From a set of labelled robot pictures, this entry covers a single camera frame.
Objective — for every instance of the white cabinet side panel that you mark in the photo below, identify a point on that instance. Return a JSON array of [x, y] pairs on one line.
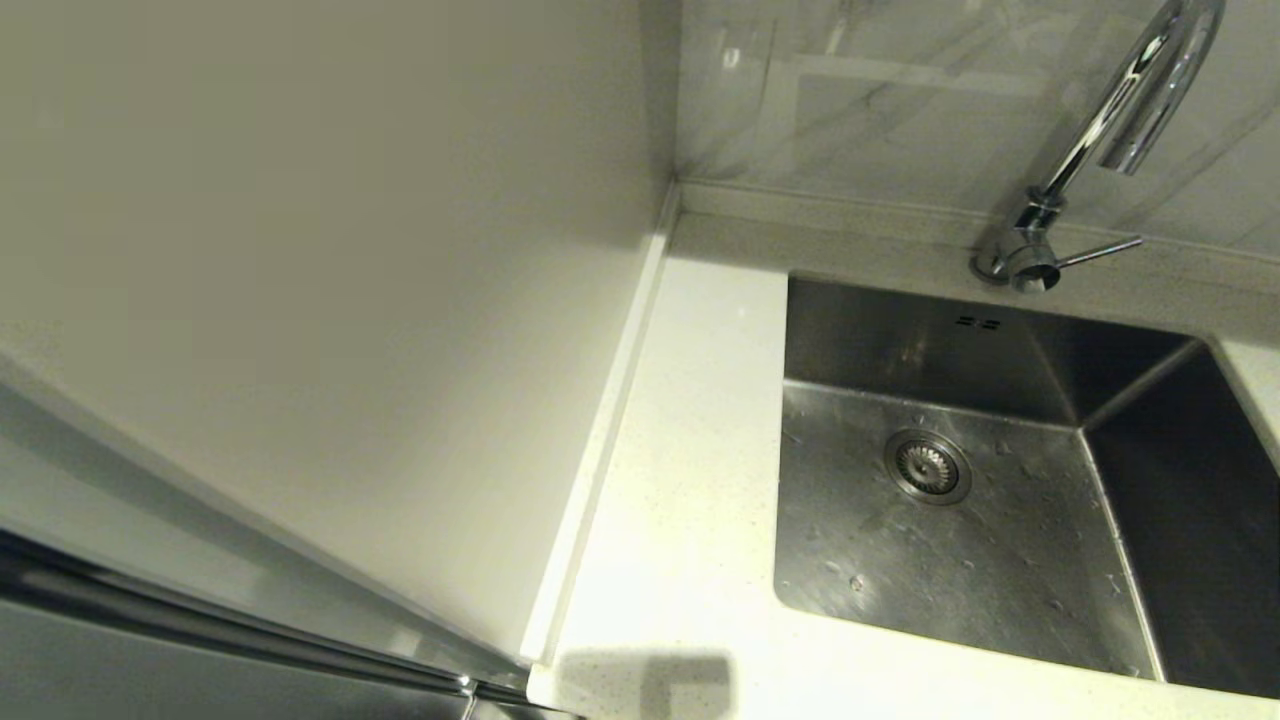
[[300, 250]]

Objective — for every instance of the white trim strip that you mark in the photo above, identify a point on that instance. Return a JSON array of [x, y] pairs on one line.
[[600, 430]]

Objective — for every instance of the chrome gooseneck faucet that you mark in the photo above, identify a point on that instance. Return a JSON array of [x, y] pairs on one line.
[[1090, 130]]

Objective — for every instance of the stainless steel sink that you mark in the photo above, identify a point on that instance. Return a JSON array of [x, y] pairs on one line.
[[900, 560]]

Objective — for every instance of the stainless steel appliance door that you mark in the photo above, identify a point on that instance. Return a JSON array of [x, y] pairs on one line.
[[100, 685]]

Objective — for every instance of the round metal drain strainer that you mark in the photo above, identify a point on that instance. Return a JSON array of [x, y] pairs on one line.
[[927, 466]]

